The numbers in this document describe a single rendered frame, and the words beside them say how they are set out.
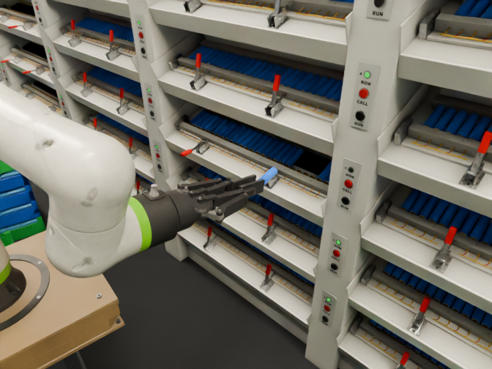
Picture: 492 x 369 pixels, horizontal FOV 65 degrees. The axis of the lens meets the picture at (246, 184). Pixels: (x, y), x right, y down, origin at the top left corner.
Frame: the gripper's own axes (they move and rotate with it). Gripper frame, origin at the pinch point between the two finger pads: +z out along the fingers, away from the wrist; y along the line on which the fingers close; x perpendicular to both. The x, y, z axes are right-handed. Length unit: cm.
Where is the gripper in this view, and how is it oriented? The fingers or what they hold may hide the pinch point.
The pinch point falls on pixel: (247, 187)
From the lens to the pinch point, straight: 81.5
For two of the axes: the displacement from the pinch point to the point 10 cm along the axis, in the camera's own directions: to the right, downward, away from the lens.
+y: -7.0, -4.0, 6.0
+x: -1.3, 8.9, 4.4
